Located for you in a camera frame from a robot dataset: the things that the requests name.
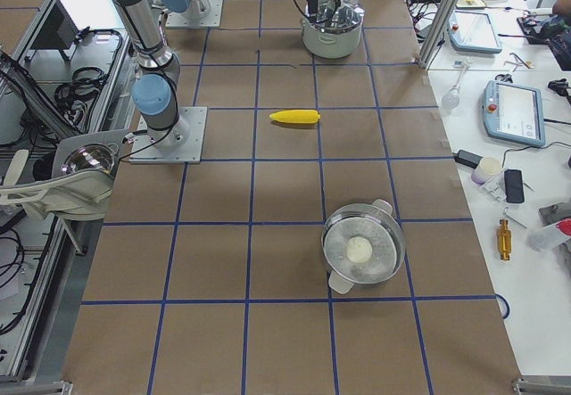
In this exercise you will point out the near blue teach pendant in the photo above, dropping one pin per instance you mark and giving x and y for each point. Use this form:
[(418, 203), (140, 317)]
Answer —
[(513, 113)]

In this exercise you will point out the blue teach pendant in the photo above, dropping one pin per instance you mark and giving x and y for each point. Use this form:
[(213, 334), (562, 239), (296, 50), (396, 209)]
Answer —
[(513, 113), (471, 31)]

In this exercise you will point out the aluminium frame post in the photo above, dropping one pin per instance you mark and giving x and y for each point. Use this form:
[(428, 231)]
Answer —
[(435, 33)]

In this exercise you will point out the white steamed bun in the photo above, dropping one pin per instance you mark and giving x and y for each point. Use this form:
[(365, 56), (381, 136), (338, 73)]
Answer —
[(358, 249)]

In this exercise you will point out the black smartphone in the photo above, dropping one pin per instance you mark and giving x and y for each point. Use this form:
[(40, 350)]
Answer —
[(514, 186)]

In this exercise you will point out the steel steamer pot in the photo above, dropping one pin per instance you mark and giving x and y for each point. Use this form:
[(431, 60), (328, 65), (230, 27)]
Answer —
[(373, 221)]

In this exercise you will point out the steel bowl on chair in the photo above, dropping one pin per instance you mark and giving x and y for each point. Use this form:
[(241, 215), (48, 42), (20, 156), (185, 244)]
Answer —
[(90, 156)]

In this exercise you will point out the yellow toy corn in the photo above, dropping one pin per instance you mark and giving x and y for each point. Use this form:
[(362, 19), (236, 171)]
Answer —
[(295, 116)]

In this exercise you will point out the pale green cooking pot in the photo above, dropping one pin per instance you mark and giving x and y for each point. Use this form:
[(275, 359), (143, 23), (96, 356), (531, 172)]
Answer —
[(330, 46)]

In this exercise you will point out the black power adapter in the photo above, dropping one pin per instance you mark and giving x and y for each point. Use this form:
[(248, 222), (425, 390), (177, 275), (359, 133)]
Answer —
[(467, 159)]

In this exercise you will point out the far blue teach pendant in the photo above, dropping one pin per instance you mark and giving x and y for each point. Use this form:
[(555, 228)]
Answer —
[(471, 31)]

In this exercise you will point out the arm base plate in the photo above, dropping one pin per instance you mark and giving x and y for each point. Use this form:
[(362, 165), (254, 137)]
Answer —
[(184, 143), (194, 14)]

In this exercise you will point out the gold brass fitting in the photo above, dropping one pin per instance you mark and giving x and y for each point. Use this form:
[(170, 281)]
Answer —
[(503, 237)]

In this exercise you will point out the white paper cup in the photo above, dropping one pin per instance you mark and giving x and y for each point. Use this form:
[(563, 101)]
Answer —
[(486, 169)]

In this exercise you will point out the glass pot lid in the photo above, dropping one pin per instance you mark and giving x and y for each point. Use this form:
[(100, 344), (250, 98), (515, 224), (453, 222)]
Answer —
[(348, 16)]

